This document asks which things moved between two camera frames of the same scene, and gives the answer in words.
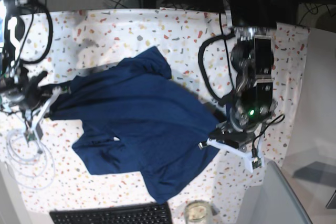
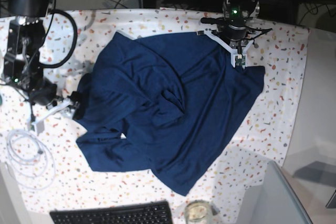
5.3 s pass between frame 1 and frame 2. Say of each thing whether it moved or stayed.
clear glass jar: stayed
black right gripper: moved
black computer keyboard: stayed
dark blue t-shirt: moved
